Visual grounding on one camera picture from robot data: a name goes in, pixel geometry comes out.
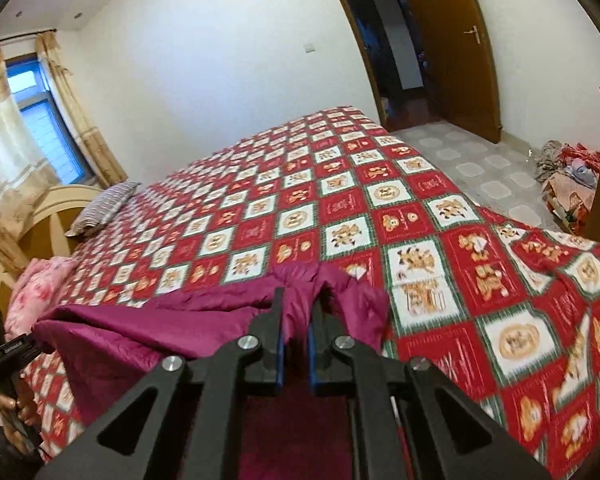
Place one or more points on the pink floral folded blanket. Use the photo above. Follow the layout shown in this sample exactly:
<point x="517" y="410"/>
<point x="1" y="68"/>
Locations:
<point x="37" y="285"/>

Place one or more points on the brown door frame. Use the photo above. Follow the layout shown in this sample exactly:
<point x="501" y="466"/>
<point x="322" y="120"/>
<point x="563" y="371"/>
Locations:
<point x="360" y="45"/>

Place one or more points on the mixed clothes pile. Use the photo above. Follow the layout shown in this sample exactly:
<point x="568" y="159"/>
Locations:
<point x="567" y="175"/>

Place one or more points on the brown wooden door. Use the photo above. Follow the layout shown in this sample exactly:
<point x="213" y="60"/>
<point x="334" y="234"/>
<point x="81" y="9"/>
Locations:
<point x="450" y="70"/>

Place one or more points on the white wall switch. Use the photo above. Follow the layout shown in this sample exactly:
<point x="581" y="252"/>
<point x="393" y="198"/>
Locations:
<point x="310" y="47"/>

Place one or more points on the person's left hand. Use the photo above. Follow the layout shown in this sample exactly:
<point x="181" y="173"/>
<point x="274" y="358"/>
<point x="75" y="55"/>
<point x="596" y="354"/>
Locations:
<point x="20" y="412"/>

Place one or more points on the narrow beige floral curtain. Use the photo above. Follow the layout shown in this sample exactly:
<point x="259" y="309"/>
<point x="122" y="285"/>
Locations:
<point x="75" y="110"/>

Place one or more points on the magenta puffer jacket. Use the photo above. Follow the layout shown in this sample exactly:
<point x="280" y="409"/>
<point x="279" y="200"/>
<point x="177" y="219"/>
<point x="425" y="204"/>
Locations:
<point x="130" y="320"/>

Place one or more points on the cream wooden headboard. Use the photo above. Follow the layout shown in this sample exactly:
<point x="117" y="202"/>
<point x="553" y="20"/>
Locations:
<point x="40" y="230"/>

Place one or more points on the wide beige floral curtain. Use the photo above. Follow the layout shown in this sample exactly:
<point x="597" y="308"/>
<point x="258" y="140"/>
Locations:
<point x="5" y="150"/>

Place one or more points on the blue framed window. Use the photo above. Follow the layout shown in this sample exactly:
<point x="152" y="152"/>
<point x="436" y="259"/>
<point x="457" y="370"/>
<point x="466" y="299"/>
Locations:
<point x="45" y="120"/>

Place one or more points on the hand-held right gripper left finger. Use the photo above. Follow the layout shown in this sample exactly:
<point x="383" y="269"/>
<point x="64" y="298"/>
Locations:
<point x="279" y="360"/>

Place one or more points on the dark curtain rod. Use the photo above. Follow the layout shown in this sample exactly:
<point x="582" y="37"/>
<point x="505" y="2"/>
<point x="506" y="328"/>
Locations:
<point x="25" y="36"/>

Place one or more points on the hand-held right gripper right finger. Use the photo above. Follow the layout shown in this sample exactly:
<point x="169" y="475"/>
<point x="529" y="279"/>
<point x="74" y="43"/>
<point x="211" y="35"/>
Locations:
<point x="314" y="365"/>

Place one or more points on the red printed bedspread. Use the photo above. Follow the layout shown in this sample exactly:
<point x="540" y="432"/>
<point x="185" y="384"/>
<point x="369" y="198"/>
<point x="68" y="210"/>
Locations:
<point x="380" y="195"/>

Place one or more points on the striped pillow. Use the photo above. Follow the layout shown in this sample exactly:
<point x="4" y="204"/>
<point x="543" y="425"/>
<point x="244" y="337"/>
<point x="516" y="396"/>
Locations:
<point x="102" y="207"/>

